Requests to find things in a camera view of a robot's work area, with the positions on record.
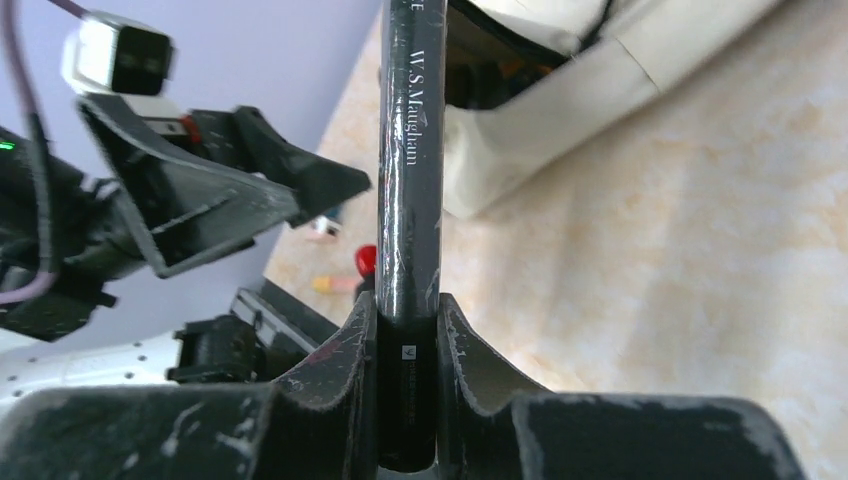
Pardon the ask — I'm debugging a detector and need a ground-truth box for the pink white eraser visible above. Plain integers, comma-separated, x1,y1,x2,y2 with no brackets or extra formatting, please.
307,215,342,243

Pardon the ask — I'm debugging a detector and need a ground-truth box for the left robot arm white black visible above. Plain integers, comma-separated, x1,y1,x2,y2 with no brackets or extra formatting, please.
1,94,371,410

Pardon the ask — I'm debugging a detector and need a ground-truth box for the red black stamp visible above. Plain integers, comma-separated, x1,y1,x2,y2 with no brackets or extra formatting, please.
354,244,377,278

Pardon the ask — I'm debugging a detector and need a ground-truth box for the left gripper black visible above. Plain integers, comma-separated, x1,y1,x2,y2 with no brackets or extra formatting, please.
78,94,371,278

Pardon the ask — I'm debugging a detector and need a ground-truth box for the black notebook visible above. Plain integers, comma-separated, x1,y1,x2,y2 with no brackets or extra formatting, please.
376,1,448,472

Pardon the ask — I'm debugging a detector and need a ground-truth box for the beige canvas student bag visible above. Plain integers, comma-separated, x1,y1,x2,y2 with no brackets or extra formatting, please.
443,1,777,218

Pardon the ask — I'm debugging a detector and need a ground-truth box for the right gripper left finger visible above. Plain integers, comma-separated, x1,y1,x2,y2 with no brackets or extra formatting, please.
1,293,378,479

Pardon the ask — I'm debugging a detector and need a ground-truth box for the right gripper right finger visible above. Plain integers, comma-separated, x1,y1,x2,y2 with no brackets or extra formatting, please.
438,294,805,479

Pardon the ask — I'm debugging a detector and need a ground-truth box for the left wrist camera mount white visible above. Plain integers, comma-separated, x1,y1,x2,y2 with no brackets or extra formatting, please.
60,10,175,96

